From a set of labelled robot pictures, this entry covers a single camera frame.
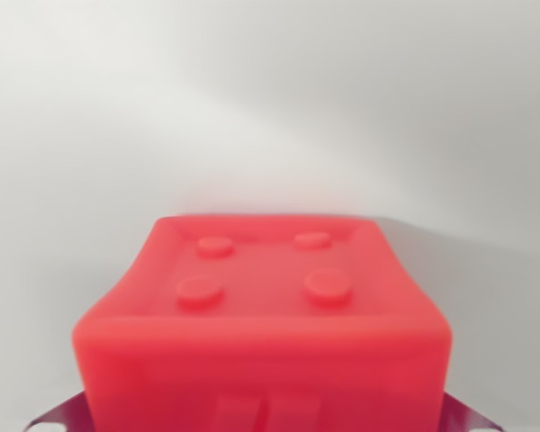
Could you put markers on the red cube with studs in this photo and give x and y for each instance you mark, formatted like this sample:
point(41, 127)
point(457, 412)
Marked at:
point(261, 351)

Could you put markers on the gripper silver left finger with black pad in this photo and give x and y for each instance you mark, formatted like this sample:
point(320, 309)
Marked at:
point(67, 416)

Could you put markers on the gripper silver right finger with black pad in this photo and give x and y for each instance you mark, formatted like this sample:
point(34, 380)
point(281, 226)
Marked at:
point(465, 416)

